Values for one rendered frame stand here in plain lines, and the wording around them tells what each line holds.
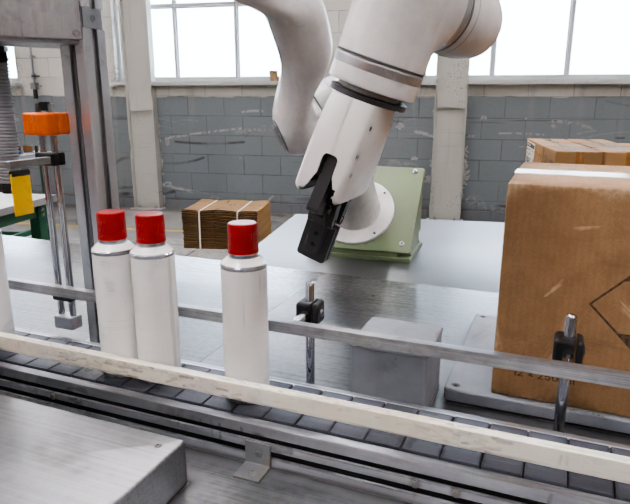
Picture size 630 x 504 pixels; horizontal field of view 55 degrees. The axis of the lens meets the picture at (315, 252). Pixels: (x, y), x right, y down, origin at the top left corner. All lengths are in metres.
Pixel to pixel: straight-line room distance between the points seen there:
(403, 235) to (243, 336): 0.86
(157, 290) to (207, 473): 0.21
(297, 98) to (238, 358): 0.59
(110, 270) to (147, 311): 0.07
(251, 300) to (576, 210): 0.38
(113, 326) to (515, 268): 0.49
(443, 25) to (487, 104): 5.53
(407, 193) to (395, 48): 1.01
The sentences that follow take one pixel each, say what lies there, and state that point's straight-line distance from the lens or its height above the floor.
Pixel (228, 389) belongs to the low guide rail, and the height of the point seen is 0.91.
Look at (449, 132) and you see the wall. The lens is 6.05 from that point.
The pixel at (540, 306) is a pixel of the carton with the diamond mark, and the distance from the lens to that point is 0.77.
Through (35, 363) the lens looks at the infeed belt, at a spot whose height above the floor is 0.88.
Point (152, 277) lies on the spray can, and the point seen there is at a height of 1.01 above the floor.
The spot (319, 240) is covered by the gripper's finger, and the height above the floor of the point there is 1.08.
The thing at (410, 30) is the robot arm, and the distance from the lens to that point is 0.55.
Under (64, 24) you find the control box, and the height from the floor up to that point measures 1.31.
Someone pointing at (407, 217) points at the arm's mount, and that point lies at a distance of 1.50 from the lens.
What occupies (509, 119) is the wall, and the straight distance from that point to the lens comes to 6.12.
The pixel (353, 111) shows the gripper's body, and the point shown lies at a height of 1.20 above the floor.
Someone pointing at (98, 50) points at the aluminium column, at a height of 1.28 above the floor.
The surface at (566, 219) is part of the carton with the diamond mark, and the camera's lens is 0.74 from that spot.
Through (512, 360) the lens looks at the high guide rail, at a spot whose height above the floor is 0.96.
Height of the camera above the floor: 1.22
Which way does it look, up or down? 15 degrees down
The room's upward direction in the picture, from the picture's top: straight up
